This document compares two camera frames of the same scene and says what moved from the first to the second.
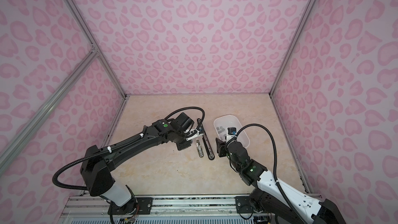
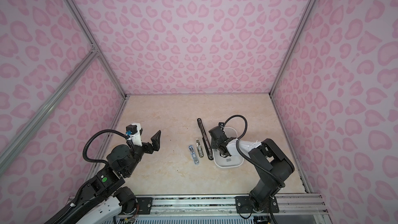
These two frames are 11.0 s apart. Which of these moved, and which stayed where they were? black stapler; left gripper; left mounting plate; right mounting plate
Moved: left gripper
Stayed: right mounting plate; left mounting plate; black stapler
